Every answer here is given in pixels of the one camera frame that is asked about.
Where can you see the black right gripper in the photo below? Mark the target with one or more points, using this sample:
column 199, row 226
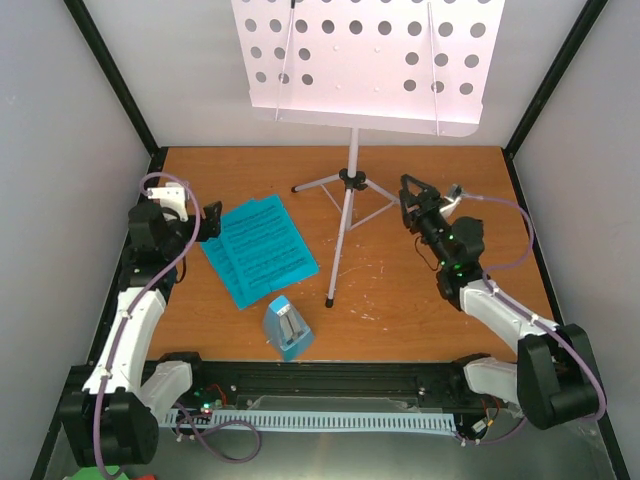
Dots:
column 432, row 200

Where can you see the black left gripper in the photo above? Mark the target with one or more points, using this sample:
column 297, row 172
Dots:
column 212, row 221

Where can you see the blue sheet music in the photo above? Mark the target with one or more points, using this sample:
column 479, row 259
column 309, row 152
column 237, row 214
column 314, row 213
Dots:
column 265, row 248
column 218, row 253

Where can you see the blue metronome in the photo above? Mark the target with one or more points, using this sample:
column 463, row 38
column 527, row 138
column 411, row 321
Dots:
column 286, row 330

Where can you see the white tripod music stand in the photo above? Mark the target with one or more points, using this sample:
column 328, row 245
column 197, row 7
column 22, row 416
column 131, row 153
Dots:
column 403, row 66

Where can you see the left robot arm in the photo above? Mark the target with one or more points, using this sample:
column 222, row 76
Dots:
column 113, row 419

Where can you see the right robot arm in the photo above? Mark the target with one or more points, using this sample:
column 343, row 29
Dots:
column 469, row 287

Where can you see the green paper sheet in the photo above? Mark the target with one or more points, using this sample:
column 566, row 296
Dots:
column 93, row 473

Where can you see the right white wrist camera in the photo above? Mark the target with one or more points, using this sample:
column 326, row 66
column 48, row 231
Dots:
column 451, row 200

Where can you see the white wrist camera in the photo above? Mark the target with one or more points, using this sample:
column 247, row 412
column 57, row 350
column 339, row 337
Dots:
column 172, row 199
column 451, row 200

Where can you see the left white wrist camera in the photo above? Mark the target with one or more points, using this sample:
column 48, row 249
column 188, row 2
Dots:
column 172, row 199

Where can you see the black aluminium frame rail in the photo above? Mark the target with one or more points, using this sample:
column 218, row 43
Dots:
column 325, row 380

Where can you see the grey slotted cable duct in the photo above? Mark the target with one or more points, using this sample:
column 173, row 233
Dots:
column 323, row 422

